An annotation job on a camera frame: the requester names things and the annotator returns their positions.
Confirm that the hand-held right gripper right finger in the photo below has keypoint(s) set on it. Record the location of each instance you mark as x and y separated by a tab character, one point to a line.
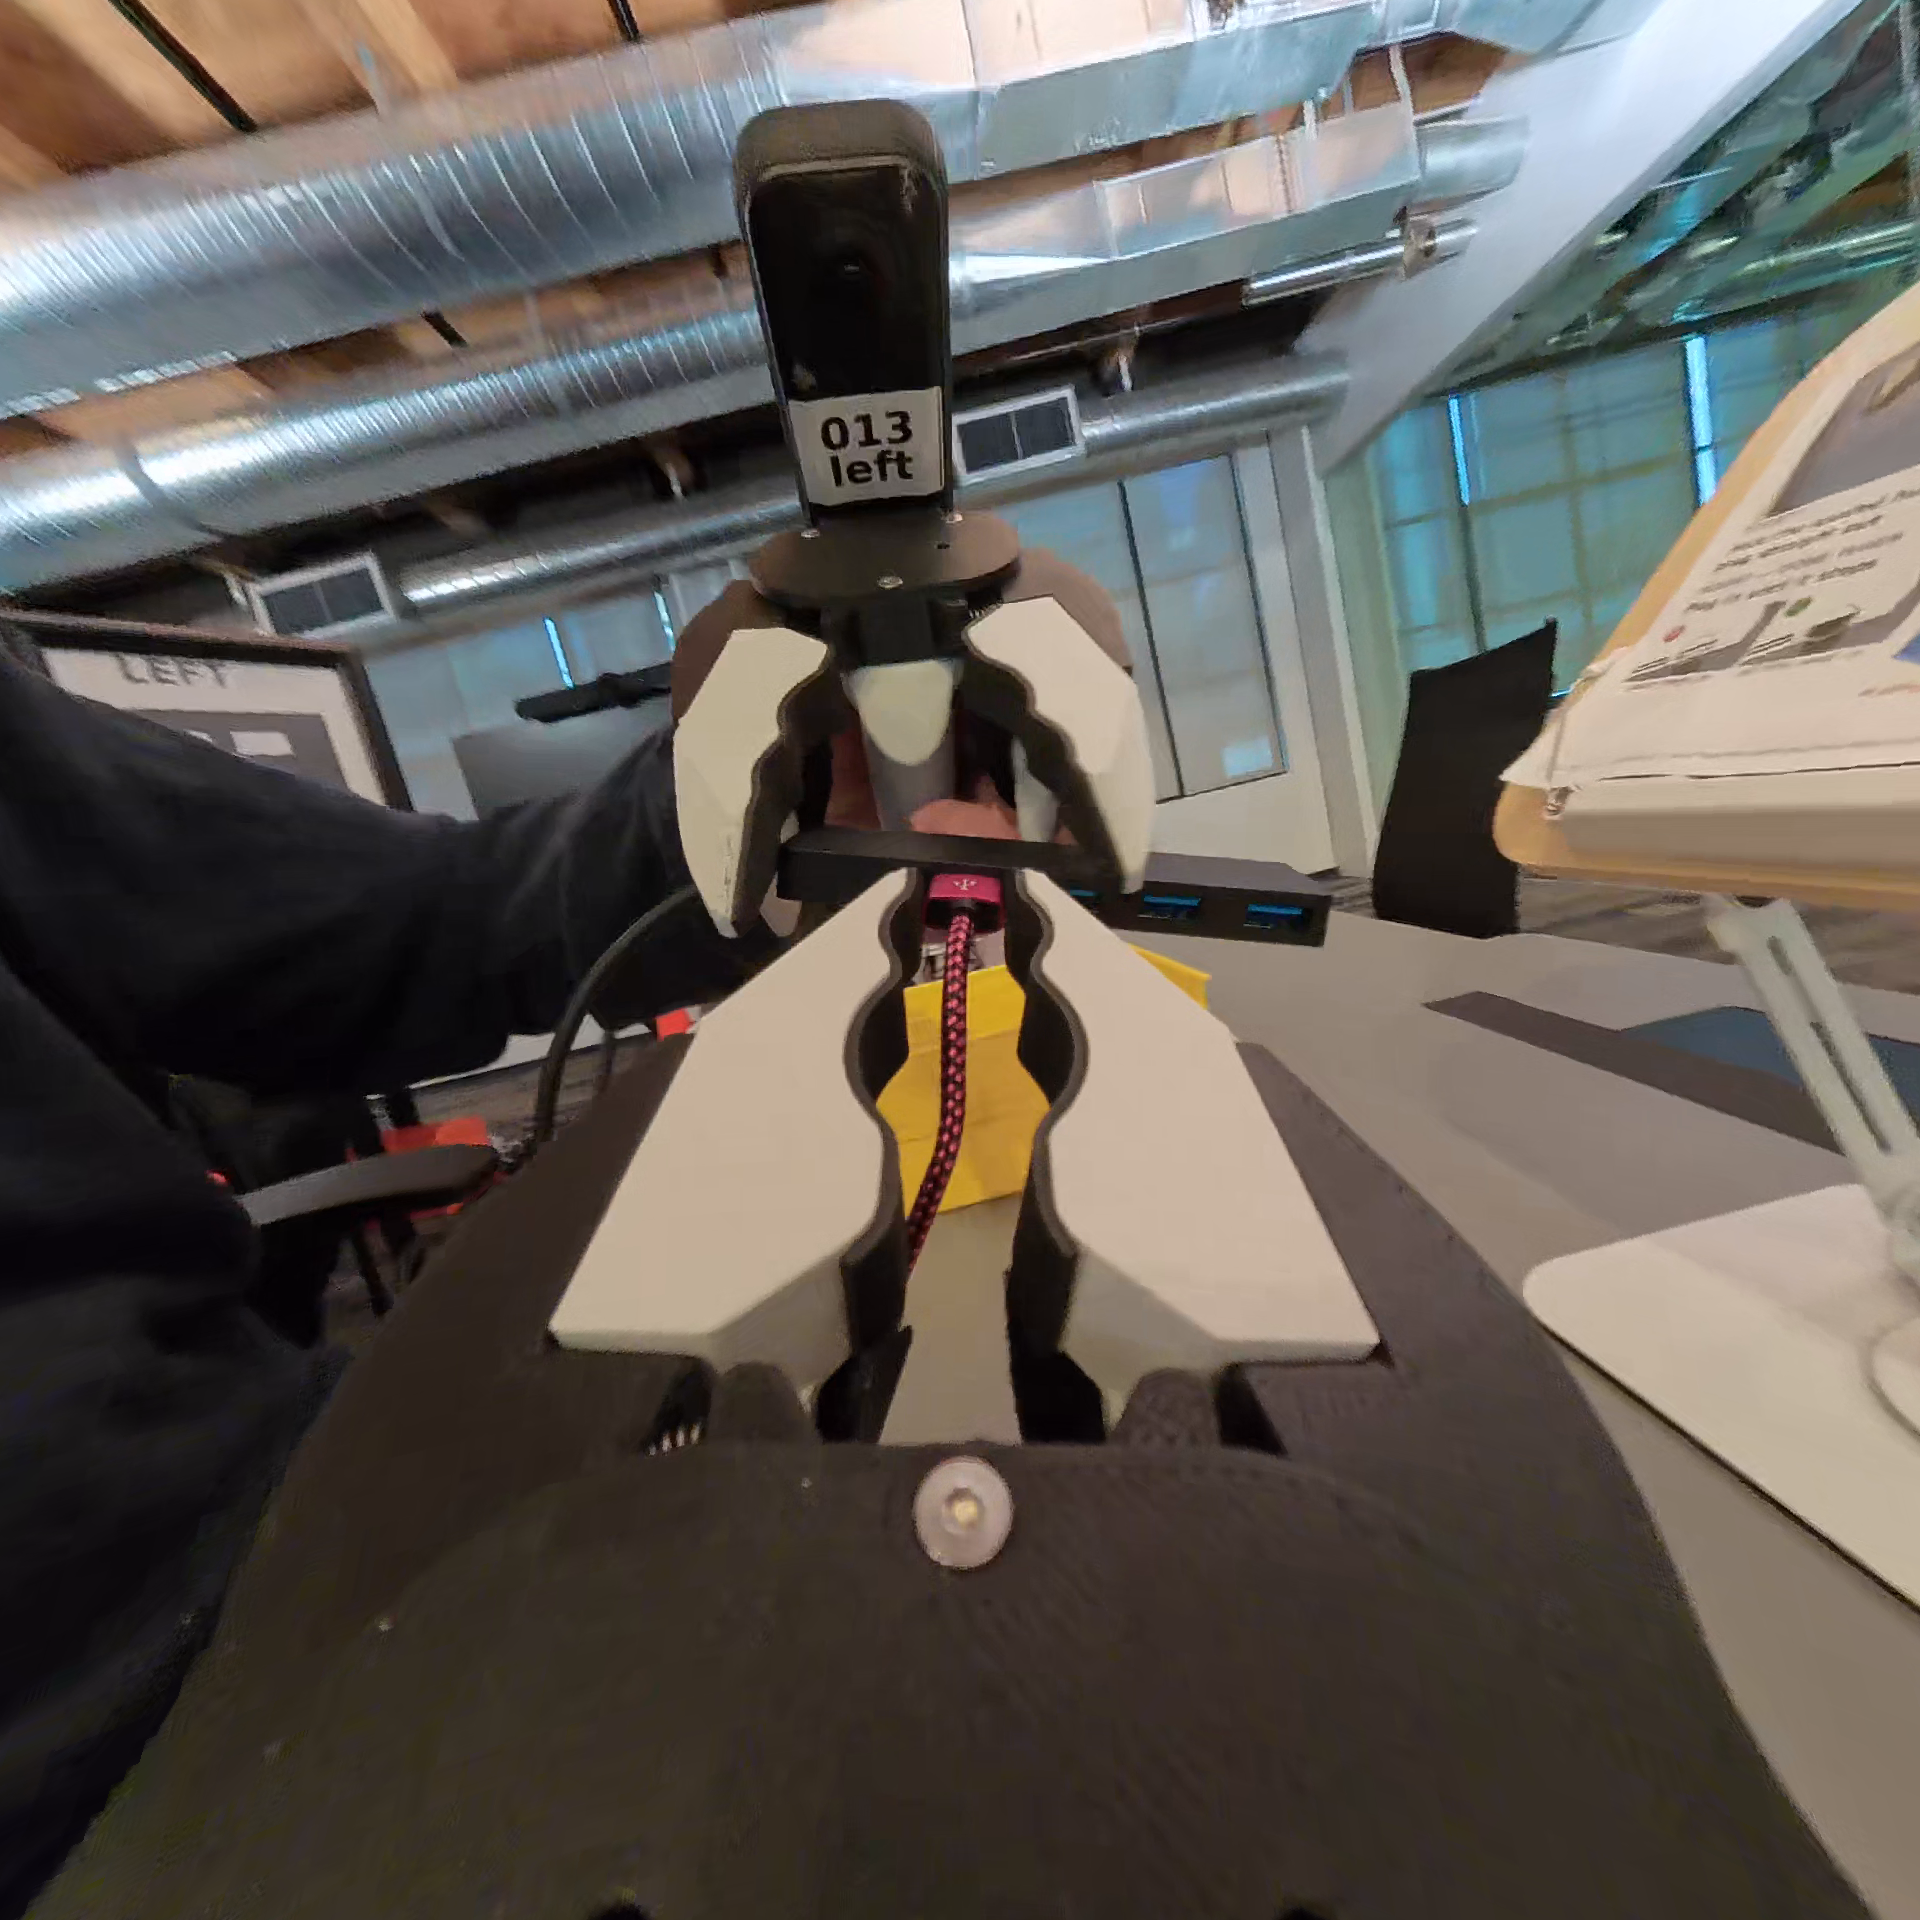
1184	1200

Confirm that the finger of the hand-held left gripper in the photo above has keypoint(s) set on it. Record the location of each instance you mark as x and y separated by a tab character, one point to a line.
1089	720
720	780

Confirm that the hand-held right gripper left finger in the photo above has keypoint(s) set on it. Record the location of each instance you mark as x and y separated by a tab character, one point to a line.
720	1184

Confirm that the yellow plastic bin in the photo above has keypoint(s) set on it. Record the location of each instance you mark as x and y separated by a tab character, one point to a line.
998	1119

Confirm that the person's left forearm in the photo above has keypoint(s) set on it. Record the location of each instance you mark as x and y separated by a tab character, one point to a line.
376	902

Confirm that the person's left hand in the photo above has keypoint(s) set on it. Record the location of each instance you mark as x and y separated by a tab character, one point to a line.
974	820

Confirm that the black office chair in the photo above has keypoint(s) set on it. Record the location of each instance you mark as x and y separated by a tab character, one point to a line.
1464	780

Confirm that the printed instruction sheet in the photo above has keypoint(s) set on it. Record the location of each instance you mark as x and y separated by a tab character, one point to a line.
1799	599

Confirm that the silver ventilation duct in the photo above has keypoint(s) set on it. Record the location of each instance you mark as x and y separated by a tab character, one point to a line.
450	451
376	242

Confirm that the framed wall sign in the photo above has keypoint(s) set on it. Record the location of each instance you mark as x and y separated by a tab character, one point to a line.
225	704

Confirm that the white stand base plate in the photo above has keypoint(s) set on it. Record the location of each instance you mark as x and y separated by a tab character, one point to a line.
1694	1349

